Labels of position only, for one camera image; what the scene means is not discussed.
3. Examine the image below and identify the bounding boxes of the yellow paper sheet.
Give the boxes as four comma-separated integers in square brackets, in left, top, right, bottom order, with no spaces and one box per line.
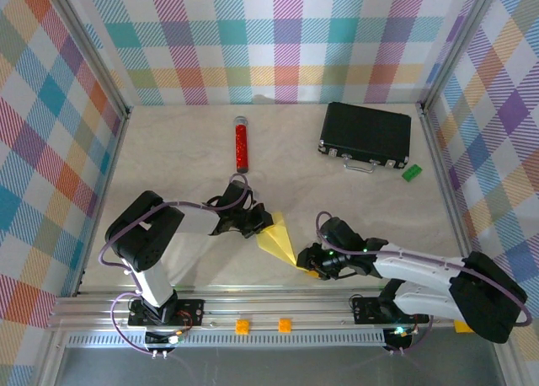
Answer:
[254,211,312,273]

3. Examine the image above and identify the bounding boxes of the red glitter microphone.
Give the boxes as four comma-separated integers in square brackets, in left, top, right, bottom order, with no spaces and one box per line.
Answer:
[232,115,250,175]

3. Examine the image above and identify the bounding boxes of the black connector box with LED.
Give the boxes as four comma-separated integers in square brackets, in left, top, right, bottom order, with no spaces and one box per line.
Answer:
[382,325,421,356]
[144,330,189,360]

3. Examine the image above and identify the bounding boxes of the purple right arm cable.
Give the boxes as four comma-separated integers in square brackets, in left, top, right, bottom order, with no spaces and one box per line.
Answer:
[315,211,532,356]

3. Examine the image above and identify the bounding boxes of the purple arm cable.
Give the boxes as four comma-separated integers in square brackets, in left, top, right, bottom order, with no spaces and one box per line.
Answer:
[98,173,253,356]
[315,211,532,356]

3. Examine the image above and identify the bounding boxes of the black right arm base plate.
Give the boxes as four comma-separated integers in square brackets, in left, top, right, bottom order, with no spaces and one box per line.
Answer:
[351,296,430,324]

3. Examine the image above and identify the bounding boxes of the grey slotted cable duct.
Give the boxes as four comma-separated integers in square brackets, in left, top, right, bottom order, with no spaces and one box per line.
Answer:
[62,333,388,348]

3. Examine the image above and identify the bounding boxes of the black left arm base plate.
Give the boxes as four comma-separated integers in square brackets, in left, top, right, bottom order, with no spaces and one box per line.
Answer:
[127,299,206,328]

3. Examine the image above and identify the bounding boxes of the black case with metal handle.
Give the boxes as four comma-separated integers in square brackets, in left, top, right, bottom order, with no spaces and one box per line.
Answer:
[318,101,413,174]

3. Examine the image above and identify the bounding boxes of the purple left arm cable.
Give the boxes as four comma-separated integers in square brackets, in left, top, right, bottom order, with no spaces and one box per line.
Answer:
[98,173,253,356]

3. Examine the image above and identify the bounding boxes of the aluminium corner post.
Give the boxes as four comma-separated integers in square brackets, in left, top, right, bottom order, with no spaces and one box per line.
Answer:
[419,0,504,113]
[41,0,131,120]

